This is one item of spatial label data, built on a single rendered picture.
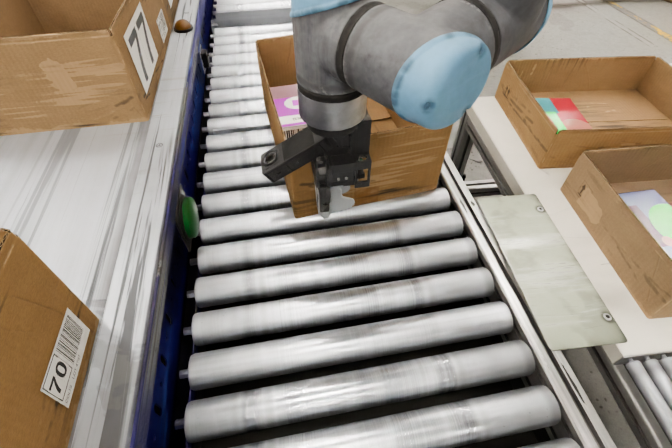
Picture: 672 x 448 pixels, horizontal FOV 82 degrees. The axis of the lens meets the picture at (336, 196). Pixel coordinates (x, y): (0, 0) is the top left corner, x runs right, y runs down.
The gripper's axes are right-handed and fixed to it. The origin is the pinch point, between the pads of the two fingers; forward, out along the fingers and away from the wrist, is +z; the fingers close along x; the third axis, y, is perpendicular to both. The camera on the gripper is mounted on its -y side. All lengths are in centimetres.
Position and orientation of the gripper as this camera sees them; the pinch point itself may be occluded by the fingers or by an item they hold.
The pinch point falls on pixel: (320, 212)
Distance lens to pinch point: 67.2
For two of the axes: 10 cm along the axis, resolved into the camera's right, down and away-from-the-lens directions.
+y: 9.8, -1.3, 1.2
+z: 0.0, 6.8, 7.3
